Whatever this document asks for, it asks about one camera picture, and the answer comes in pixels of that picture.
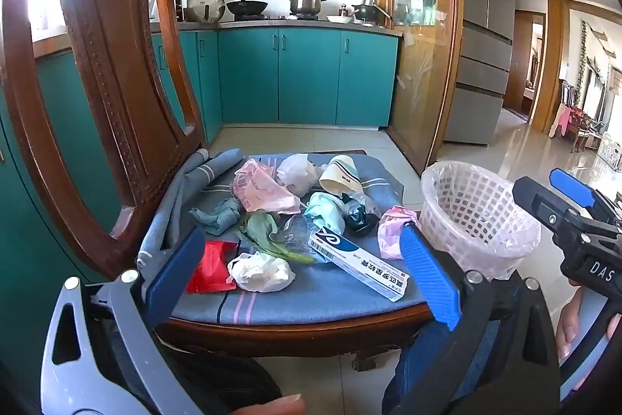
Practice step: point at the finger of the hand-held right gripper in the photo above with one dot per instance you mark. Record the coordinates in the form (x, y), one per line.
(573, 190)
(537, 198)

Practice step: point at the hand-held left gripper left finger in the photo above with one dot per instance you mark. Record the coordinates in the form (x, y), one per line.
(176, 276)

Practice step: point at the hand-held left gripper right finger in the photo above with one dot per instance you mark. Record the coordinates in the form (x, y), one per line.
(427, 274)

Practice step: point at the white plastic basket bin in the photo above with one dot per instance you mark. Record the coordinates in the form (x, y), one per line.
(474, 215)

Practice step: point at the dark green plastic bag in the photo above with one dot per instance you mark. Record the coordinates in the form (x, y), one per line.
(357, 220)

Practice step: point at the clear plastic wrapper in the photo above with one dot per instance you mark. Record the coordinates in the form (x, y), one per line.
(365, 202)

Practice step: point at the blue face mask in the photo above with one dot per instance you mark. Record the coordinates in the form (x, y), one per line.
(323, 211)

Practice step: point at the person's right hand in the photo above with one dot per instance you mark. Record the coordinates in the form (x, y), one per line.
(566, 327)

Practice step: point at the person's left hand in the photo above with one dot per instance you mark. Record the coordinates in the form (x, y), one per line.
(277, 406)

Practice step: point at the red foil packet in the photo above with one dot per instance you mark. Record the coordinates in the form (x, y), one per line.
(209, 269)

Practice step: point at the small pink plastic bag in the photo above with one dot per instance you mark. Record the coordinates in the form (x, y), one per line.
(391, 232)

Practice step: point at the white and blue carton box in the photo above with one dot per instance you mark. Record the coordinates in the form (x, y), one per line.
(359, 262)

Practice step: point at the pink hanging cloth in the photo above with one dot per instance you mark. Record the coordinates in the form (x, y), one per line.
(560, 119)

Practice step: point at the wooden dining chairs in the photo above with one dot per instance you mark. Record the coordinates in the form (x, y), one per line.
(580, 118)

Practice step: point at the teal rag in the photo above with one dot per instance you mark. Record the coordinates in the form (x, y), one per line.
(218, 218)

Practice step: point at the crumpled white plastic bag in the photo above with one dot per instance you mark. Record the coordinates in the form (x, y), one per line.
(260, 271)

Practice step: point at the green vegetable leaf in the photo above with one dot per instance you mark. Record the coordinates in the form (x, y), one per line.
(262, 230)

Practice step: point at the person's blue jeans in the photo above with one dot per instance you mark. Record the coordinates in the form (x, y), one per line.
(418, 376)

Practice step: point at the blue striped cloth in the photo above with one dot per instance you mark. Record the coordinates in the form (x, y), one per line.
(316, 293)

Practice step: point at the large pink plastic bag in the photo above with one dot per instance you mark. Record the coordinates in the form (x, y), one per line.
(262, 191)

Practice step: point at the crumpled clear plastic film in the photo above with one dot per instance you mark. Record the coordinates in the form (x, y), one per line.
(296, 234)

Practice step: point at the white paper cup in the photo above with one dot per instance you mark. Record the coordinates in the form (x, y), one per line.
(340, 179)

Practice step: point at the silver refrigerator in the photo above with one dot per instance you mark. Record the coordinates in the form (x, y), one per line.
(481, 55)

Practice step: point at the wood framed glass door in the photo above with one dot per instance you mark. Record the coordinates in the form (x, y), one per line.
(422, 55)

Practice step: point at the carved wooden chair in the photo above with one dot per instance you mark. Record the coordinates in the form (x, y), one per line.
(104, 104)

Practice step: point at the small steel saucepan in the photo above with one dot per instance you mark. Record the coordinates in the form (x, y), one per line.
(369, 10)

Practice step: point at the white bowl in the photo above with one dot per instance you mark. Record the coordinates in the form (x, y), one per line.
(339, 19)

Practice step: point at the round metal lid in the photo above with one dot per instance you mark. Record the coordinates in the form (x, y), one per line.
(205, 6)

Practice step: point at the black wok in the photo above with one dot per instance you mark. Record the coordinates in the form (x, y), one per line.
(247, 6)

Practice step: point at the steel stock pot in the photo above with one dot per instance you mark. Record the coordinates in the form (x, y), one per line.
(305, 1)

